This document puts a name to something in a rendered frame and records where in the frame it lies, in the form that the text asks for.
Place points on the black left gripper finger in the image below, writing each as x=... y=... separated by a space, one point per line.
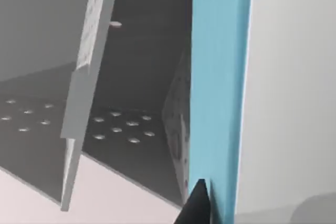
x=198 y=205

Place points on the light blue book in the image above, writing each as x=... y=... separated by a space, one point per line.
x=218 y=77

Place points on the grey pierced rack with bays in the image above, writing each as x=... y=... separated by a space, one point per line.
x=136 y=82

